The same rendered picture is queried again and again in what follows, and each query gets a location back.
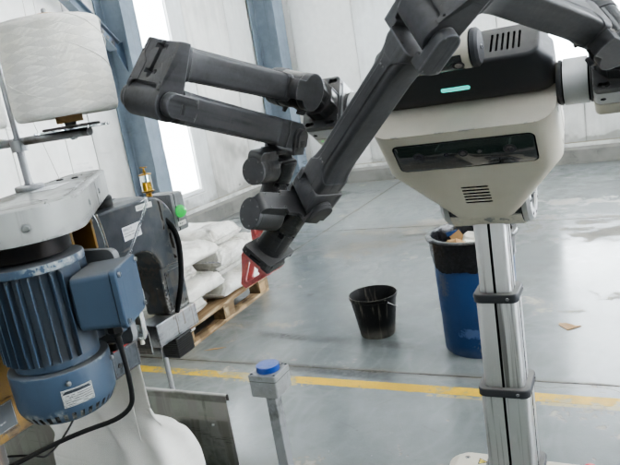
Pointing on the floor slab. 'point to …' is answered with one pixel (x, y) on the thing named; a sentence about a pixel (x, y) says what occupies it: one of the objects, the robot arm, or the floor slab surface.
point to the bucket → (375, 310)
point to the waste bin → (459, 287)
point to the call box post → (280, 431)
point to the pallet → (222, 313)
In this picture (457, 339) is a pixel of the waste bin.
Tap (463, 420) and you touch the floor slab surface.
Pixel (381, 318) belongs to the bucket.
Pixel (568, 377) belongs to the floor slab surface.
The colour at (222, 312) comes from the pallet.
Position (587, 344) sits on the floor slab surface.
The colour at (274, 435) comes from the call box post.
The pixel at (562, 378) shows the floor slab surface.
